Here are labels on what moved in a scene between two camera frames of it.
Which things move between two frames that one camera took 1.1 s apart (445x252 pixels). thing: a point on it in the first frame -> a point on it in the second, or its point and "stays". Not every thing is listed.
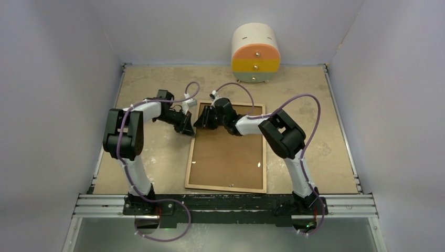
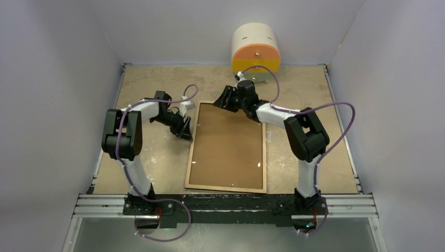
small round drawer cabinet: [255, 53] stays
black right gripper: [204, 121] -> [228, 92]
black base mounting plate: [253, 210] stays
